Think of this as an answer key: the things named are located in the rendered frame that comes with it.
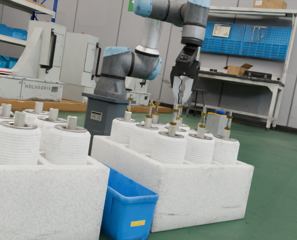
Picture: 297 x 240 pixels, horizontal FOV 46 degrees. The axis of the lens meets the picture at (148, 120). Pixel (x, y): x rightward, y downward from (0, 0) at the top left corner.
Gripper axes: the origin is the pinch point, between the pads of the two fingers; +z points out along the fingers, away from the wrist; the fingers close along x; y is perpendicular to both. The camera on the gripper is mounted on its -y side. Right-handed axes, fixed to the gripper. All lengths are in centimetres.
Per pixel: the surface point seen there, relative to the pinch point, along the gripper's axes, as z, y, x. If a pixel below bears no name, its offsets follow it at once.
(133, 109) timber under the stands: 31, 314, 115
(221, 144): 11.1, -1.9, -15.9
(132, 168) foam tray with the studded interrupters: 21.2, -18.6, 7.0
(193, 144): 11.7, -11.2, -8.5
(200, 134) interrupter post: 8.6, -7.6, -9.4
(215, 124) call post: 7.3, 24.4, -11.0
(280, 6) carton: -157, 474, -43
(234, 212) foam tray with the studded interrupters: 32.1, -0.3, -24.0
